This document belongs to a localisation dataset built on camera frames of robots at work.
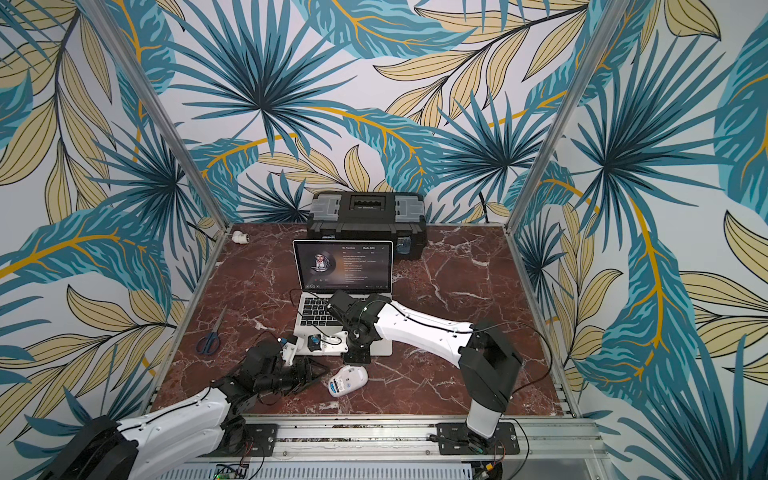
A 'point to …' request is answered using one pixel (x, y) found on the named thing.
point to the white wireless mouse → (347, 379)
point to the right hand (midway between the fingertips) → (348, 352)
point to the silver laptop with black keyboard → (324, 267)
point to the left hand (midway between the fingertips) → (325, 379)
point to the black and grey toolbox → (371, 216)
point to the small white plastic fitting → (241, 238)
